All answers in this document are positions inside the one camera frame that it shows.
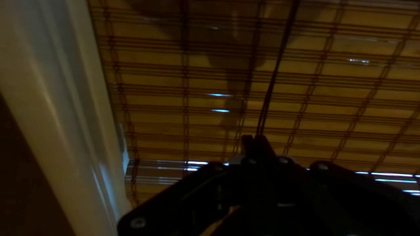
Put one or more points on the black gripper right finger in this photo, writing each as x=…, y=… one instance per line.
x=264, y=150

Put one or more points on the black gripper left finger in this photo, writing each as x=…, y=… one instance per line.
x=248, y=148

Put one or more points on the brown bamboo window blind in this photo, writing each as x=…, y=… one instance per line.
x=322, y=80

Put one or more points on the white window frame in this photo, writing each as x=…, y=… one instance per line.
x=53, y=81

